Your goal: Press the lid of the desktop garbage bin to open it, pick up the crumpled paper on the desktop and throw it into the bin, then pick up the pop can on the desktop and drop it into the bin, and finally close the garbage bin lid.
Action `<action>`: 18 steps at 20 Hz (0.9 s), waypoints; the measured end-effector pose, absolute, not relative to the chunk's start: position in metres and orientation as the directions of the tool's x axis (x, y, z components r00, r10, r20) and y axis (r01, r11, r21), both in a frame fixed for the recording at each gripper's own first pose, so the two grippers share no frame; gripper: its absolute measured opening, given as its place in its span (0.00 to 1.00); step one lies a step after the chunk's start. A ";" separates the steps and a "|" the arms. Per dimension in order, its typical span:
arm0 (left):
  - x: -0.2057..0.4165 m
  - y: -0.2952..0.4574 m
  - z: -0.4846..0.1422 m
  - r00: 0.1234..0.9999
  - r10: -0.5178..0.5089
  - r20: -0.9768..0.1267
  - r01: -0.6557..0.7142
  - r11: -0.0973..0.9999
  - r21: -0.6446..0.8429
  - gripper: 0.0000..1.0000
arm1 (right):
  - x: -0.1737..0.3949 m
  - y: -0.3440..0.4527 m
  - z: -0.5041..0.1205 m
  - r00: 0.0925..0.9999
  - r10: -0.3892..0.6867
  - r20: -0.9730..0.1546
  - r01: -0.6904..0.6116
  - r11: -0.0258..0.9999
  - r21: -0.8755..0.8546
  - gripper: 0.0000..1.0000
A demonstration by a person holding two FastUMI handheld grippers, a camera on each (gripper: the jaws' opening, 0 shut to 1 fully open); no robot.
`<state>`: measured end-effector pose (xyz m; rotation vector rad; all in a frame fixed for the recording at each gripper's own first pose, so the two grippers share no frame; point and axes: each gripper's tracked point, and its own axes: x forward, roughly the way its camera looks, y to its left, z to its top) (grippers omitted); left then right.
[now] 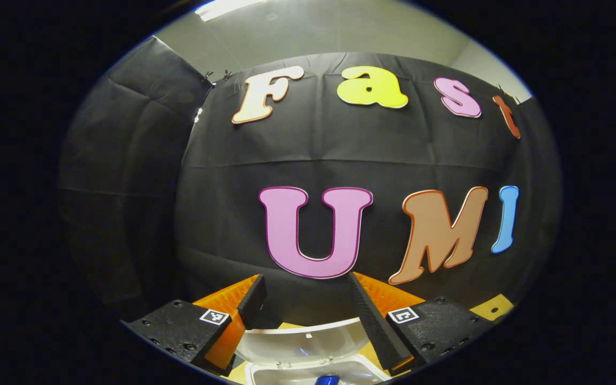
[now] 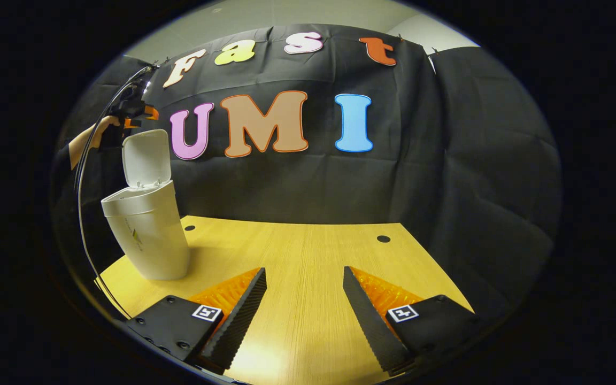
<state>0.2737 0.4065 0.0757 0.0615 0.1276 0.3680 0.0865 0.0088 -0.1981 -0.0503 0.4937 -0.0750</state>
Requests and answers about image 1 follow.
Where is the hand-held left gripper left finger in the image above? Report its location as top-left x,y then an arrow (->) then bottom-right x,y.
121,273 -> 267,376

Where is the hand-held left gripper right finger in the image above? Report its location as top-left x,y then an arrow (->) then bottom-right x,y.
346,271 -> 497,376

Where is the white desktop garbage bin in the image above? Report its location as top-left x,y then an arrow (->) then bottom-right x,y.
234,317 -> 395,385

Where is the wooden desktop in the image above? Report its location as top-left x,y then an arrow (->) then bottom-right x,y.
225,292 -> 517,385

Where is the black backdrop cloth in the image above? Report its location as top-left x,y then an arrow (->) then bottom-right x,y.
57,34 -> 563,328

